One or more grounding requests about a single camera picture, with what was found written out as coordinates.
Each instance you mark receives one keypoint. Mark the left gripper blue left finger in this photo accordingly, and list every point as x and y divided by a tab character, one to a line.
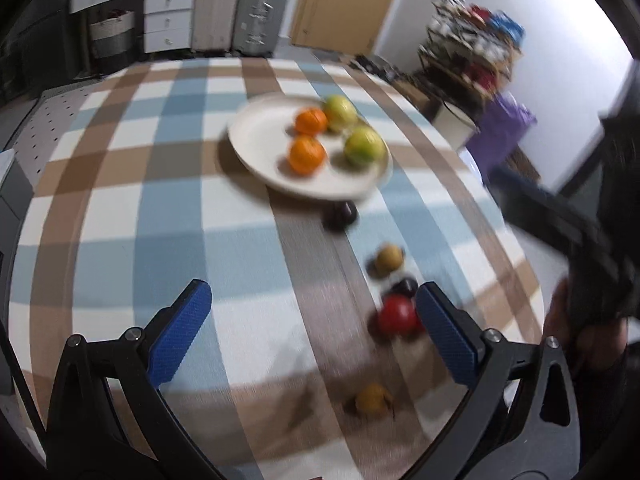
172	330

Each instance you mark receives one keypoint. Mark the dark purple plum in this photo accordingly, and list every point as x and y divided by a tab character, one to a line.
339	216

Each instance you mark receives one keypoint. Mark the orange mandarin on plate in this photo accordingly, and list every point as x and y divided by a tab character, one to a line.
306	155

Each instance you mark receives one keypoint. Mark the wooden door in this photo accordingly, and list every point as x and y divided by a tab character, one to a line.
343	26

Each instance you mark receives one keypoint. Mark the person's right hand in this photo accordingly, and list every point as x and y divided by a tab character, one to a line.
598	346

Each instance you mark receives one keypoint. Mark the green yellow citrus fruit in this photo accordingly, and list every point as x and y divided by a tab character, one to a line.
364	147

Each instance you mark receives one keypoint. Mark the brown round pear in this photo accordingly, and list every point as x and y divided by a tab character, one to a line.
374	400

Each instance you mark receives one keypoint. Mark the red tomato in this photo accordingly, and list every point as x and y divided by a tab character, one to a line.
398	317

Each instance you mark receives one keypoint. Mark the orange mandarin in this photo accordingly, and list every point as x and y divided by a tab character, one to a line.
311	121
306	155

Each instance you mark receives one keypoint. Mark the purple bag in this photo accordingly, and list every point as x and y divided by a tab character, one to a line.
502	126

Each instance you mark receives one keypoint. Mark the yellow green guava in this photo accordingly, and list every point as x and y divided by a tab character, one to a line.
340	113

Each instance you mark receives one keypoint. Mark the beige suitcase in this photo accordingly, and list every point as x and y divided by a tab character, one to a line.
212	25

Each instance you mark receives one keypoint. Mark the wooden shoe rack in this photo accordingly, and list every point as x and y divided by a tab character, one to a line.
473	48

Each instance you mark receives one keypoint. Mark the small brown pear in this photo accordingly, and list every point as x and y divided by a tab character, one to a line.
389	259

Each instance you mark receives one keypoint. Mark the checkered tablecloth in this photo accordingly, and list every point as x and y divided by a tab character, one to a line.
143	193

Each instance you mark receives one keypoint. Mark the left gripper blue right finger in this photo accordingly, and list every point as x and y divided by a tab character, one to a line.
456	336

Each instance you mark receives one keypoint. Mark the wicker basket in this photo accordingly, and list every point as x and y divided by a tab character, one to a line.
113	36

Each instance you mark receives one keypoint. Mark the silver suitcase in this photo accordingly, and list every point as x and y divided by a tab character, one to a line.
257	27

